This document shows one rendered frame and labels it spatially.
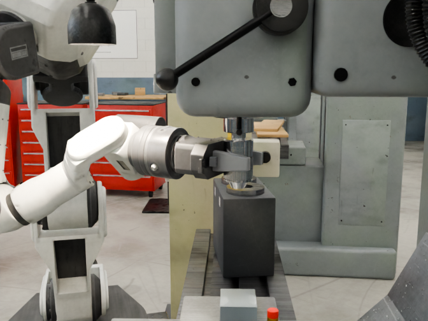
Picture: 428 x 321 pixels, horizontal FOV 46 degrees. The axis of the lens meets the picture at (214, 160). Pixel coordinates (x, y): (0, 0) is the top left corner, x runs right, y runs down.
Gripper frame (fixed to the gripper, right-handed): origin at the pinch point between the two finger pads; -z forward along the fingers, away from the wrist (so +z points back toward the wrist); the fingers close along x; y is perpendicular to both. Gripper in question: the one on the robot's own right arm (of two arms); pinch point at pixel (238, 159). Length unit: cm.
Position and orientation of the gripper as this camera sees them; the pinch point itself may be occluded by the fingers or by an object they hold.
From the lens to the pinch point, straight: 80.7
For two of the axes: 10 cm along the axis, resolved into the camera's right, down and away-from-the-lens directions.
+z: -8.9, -0.9, 4.4
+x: 4.5, -1.6, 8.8
